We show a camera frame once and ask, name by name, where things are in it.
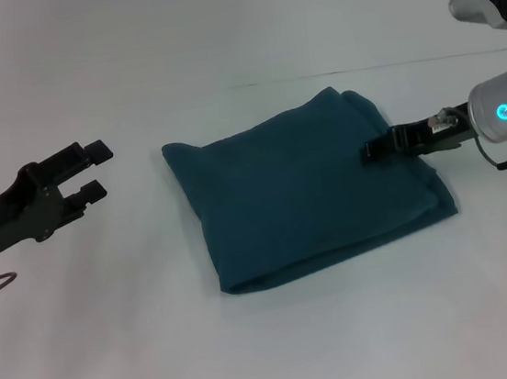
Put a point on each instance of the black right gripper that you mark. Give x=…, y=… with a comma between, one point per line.
x=448, y=135

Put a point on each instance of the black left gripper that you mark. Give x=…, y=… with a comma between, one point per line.
x=11, y=214

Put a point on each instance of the teal blue t-shirt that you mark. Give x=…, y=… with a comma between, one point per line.
x=299, y=184

